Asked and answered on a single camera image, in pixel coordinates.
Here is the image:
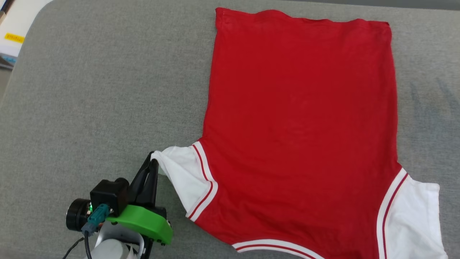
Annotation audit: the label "grey fabric sofa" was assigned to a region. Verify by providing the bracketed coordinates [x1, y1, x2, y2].
[0, 0, 460, 259]

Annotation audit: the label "black cable teal connector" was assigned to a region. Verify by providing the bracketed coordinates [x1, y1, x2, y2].
[81, 203, 110, 259]

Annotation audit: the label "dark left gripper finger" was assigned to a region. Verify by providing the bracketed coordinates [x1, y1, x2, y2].
[129, 151, 154, 205]
[144, 158, 159, 208]

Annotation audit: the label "white paper label tag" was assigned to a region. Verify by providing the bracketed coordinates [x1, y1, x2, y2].
[126, 243, 145, 259]

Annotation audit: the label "thin black cable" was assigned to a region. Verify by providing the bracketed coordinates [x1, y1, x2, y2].
[62, 237, 85, 259]

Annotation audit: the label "red basketball jersey white sleeves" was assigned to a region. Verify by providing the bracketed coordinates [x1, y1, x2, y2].
[151, 7, 449, 259]

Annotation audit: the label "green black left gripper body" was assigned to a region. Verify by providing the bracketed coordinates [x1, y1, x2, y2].
[66, 198, 173, 246]

